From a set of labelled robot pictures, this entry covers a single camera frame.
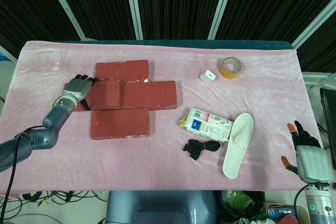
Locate right silver robot hand orange fingertips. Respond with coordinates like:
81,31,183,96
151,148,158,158
280,120,332,183

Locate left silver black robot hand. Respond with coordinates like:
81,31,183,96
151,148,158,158
64,74,99,111

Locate red brick with white chips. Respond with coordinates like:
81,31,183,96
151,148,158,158
94,59,150,83

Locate blue cardboard box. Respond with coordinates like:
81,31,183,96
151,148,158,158
267,206,300,220

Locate red block on floor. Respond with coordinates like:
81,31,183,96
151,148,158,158
275,214,298,224

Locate white disposable slipper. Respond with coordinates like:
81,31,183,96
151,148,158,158
222,112,255,180

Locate black trash bag with litter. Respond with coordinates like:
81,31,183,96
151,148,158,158
219,190,266,224

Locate white metal rack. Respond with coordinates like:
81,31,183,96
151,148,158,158
301,71,336,97

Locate white yellow snack packet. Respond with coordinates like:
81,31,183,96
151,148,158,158
178,107,234,144

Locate black sock bundle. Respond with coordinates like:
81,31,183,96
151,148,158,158
182,138,222,162

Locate pink velvet table cloth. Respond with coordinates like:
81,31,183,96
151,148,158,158
0,40,320,199

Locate yellow tape roll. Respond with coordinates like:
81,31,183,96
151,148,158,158
219,56,245,80

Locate small white plastic box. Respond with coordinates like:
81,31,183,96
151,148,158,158
198,69,218,84

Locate blue-grey robot torso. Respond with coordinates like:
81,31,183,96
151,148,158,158
106,190,219,224

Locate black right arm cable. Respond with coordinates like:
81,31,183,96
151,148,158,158
292,183,313,224

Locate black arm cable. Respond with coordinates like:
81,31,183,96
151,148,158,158
0,126,36,224
292,183,313,224

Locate white partition frame post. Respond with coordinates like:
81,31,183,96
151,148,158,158
209,0,238,40
123,0,144,40
43,0,87,40
291,0,336,49

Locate white post with blue sign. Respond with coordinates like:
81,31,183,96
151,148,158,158
0,45,17,63

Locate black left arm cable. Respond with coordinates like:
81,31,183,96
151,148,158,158
0,126,36,224

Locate black floor cables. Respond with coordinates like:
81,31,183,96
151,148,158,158
10,189,109,210

